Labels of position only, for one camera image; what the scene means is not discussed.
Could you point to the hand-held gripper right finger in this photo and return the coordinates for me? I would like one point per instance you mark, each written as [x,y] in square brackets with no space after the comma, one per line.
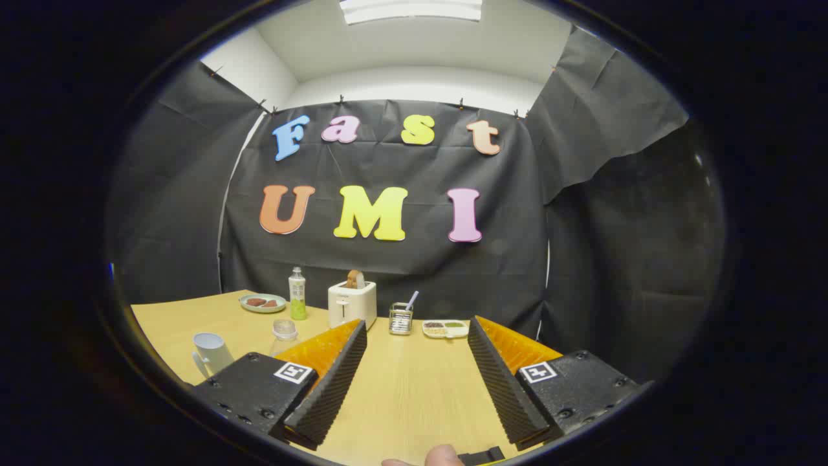
[504,388]

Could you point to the white divided bean dish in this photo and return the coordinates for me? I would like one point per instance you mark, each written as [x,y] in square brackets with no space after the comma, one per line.
[445,329]

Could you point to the ceiling light panel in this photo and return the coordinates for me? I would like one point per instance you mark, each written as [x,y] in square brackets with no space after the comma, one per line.
[411,10]

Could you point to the capped green juice bottle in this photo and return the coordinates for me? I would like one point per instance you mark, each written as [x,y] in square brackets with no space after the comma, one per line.
[297,304]

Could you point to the wooden table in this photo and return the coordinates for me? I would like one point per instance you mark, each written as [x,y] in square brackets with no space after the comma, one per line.
[414,388]

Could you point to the pale green plate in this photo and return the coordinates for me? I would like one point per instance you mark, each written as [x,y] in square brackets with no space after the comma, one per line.
[262,309]

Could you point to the green label juice bottle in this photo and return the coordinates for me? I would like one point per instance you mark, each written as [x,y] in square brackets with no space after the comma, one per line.
[284,331]

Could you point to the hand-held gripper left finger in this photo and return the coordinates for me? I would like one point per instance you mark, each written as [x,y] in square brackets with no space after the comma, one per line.
[326,395]

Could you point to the metal spoon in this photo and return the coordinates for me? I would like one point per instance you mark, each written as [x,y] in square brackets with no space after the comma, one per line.
[412,299]

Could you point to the cream toaster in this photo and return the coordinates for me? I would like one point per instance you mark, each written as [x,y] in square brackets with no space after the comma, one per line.
[349,305]

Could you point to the white cup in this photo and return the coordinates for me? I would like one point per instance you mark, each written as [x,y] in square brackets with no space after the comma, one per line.
[213,353]

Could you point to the brown bread slice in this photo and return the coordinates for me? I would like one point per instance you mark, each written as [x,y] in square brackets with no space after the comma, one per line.
[354,279]

